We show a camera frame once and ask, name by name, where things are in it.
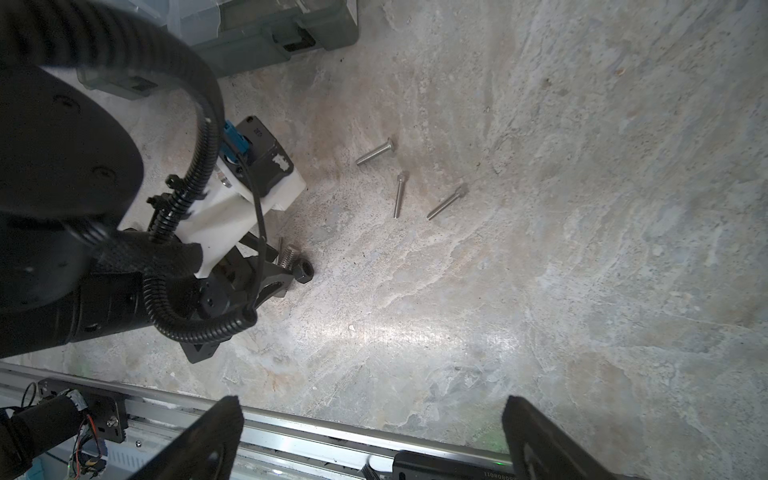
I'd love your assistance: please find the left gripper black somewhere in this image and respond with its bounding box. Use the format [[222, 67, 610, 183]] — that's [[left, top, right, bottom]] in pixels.
[[179, 248, 298, 365]]

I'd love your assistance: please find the small black nut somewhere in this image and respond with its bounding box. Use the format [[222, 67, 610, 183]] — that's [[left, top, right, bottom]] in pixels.
[[292, 258, 315, 284]]

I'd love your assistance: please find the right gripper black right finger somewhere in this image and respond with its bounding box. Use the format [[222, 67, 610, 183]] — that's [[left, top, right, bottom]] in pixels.
[[502, 396, 616, 480]]

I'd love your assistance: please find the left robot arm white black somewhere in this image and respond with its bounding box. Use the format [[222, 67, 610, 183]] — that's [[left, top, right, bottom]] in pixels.
[[1, 1, 313, 363]]

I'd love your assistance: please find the aluminium mounting rail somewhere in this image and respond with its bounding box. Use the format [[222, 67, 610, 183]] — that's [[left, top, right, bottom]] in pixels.
[[1, 363, 513, 479]]

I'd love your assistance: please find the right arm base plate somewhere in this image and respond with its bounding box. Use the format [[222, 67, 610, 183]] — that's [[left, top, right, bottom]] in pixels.
[[391, 451, 516, 480]]

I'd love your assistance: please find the green plastic organizer box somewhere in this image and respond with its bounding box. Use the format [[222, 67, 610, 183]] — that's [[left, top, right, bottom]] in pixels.
[[107, 0, 360, 78]]

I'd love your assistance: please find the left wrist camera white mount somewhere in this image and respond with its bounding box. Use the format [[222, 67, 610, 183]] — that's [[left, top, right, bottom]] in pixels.
[[175, 115, 306, 279]]

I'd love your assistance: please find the small silver screw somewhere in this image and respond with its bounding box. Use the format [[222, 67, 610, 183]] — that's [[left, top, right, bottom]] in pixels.
[[355, 138, 394, 165], [427, 184, 468, 220]]

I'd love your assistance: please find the small silver screw upper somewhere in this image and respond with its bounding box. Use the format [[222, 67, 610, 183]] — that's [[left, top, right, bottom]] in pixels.
[[355, 138, 394, 165]]

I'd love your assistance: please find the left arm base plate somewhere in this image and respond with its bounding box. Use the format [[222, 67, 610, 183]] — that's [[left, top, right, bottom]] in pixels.
[[38, 377, 128, 443]]

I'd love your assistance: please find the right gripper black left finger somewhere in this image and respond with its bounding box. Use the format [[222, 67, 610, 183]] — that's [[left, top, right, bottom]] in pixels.
[[131, 396, 244, 480]]

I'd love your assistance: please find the small silver screw right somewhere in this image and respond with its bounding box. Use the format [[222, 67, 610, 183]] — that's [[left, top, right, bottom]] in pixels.
[[427, 184, 468, 220]]

